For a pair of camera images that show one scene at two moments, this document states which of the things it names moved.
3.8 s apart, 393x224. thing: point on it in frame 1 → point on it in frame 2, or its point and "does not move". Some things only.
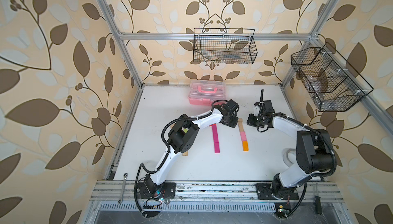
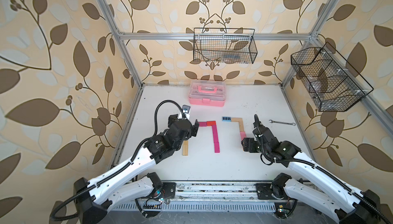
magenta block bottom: [216, 147] does not move
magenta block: [215, 136] does not move
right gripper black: [249, 121] → [248, 141]
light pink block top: [243, 136] does not move
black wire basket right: [331, 83] does not move
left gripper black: [234, 124] → [192, 130]
